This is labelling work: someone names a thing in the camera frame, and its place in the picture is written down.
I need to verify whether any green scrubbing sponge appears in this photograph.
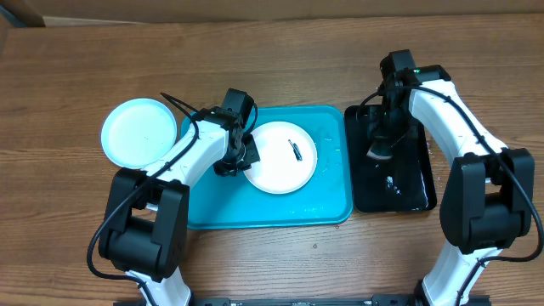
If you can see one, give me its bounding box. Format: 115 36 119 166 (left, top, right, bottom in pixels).
366 141 393 161

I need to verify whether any pink plate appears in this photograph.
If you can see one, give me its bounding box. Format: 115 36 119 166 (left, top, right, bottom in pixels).
244 122 318 195

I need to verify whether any light blue plate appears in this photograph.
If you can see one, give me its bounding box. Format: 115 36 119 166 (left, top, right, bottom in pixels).
101 98 178 169

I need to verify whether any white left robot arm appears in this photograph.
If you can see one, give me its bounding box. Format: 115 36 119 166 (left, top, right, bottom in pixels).
87 88 259 305

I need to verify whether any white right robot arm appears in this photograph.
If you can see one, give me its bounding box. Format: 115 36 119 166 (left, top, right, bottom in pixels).
367 49 543 305

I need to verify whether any blue plastic tray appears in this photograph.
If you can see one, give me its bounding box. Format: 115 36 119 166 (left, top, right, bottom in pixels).
188 105 353 230

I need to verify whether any black rectangular tray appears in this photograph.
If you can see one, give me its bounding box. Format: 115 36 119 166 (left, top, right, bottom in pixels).
344 105 437 213

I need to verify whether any brown cardboard backdrop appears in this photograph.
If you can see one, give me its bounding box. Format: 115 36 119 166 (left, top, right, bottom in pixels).
1 0 543 26

